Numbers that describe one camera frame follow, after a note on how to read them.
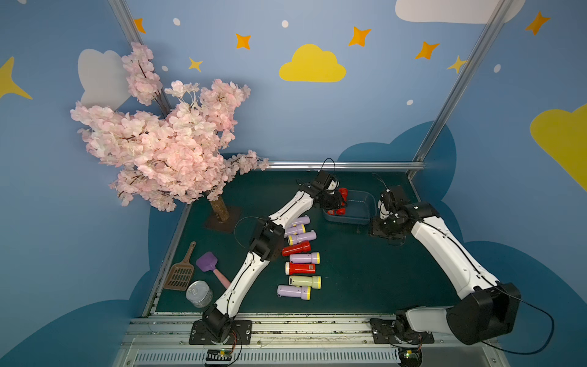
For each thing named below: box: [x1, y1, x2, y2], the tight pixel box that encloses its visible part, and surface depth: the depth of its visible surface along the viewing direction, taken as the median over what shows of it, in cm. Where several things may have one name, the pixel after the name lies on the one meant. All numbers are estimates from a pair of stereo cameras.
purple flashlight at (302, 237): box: [287, 230, 318, 246], surface depth 97 cm
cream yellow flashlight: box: [288, 275, 322, 290], surface depth 84 cm
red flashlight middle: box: [281, 240, 312, 257], surface depth 93 cm
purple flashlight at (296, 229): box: [284, 223, 307, 235], surface depth 98 cm
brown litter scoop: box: [162, 241, 197, 292], surface depth 88 cm
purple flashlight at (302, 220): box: [291, 214, 311, 225], surface depth 103 cm
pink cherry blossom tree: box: [69, 42, 270, 224], surface depth 63 cm
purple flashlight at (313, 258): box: [288, 252, 321, 265], surface depth 90 cm
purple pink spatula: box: [195, 251, 231, 290], surface depth 90 cm
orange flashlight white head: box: [284, 261, 316, 276], surface depth 88 cm
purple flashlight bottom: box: [276, 285, 312, 301], surface depth 82 cm
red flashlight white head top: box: [327, 207, 347, 216], surface depth 101 cm
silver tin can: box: [185, 280, 214, 309], surface depth 78 cm
